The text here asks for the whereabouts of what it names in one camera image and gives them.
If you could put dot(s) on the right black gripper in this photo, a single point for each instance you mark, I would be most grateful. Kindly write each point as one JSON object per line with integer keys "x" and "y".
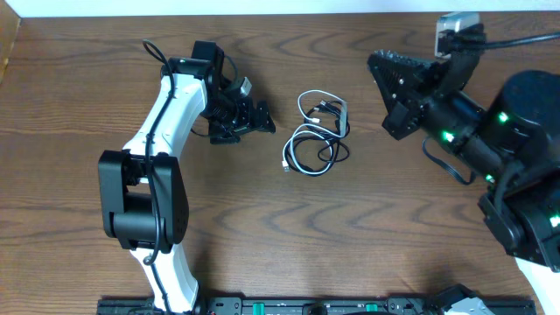
{"x": 423, "y": 77}

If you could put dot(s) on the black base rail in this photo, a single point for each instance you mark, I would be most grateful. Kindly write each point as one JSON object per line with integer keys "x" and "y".
{"x": 243, "y": 306}

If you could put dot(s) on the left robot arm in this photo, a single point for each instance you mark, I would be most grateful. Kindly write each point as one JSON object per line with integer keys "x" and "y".
{"x": 143, "y": 197}

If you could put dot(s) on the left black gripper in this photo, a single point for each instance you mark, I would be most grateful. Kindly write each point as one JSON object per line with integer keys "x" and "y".
{"x": 247, "y": 121}

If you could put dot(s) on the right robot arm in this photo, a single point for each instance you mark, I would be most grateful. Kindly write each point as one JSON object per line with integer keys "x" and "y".
{"x": 513, "y": 145}

